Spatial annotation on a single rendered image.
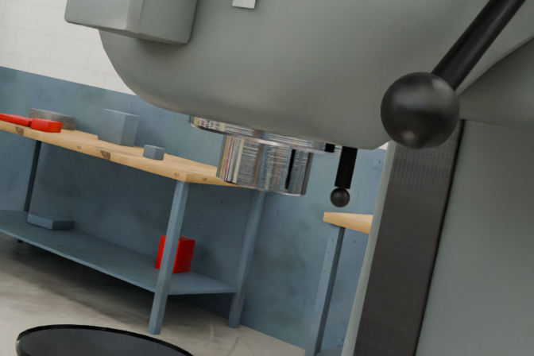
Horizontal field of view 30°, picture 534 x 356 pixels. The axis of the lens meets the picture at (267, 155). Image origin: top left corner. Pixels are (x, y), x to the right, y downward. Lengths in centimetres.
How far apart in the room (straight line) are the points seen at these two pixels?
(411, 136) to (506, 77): 19
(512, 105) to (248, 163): 16
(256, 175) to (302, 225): 521
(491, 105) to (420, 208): 33
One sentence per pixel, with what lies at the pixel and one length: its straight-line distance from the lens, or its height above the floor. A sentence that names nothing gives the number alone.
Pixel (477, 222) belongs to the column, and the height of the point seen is 126.
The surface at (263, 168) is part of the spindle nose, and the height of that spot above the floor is 129.
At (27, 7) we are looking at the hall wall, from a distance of 774.
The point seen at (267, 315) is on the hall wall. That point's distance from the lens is 586.
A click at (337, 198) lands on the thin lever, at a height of 128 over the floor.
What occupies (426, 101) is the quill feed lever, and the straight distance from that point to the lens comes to 37.
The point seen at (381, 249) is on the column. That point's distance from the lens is 90.
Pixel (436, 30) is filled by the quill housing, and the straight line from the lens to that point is 45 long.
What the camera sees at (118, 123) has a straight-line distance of 631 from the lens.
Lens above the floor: 132
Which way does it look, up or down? 3 degrees down
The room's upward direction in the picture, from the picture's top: 11 degrees clockwise
